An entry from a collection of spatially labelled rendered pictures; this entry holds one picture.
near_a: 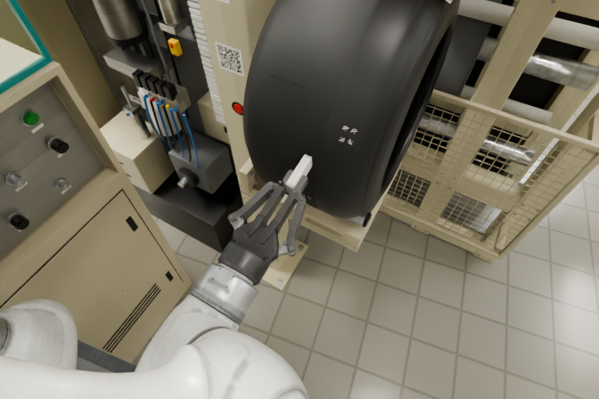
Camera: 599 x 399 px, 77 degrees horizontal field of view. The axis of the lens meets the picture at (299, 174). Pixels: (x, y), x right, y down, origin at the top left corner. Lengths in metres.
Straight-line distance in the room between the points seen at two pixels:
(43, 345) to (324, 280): 1.28
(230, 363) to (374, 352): 1.45
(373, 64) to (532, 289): 1.73
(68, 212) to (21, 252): 0.14
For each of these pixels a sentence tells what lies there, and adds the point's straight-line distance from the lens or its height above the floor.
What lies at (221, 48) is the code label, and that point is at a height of 1.24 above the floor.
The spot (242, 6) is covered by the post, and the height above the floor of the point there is 1.37.
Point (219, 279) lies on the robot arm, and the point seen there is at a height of 1.25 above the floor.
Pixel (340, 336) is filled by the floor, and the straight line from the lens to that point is 1.83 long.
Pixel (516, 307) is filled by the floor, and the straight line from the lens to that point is 2.12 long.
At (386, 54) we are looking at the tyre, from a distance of 0.64.
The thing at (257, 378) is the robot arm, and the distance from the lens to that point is 0.41.
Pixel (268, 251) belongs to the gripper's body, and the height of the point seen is 1.23.
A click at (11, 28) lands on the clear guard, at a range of 0.96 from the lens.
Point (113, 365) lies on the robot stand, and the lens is 1.25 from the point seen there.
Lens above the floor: 1.77
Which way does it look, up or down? 53 degrees down
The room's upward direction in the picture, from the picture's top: straight up
